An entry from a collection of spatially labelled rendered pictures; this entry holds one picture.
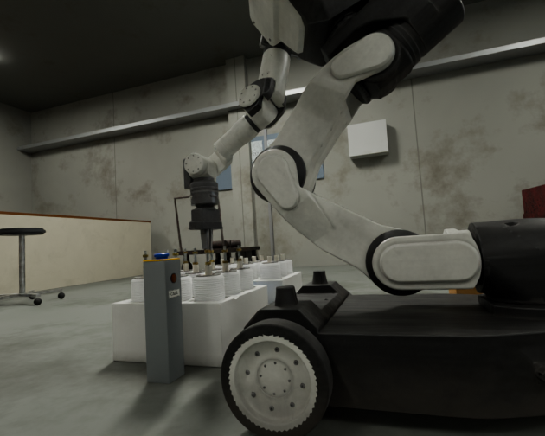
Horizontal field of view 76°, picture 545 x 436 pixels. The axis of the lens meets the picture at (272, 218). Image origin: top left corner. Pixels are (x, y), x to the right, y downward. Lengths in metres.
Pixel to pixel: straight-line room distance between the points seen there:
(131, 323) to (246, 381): 0.60
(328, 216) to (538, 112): 4.54
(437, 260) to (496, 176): 4.21
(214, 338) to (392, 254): 0.56
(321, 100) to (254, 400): 0.66
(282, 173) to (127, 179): 5.71
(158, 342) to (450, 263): 0.71
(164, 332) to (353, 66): 0.79
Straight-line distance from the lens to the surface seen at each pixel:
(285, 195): 0.81
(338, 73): 0.88
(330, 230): 0.83
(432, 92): 5.13
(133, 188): 6.35
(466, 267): 0.79
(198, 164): 1.09
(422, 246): 0.78
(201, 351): 1.09
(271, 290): 1.56
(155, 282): 0.98
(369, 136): 4.78
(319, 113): 0.89
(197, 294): 1.10
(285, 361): 0.67
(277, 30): 1.07
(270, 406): 0.70
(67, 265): 4.75
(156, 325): 1.00
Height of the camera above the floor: 0.34
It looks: 4 degrees up
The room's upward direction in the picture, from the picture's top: 4 degrees counter-clockwise
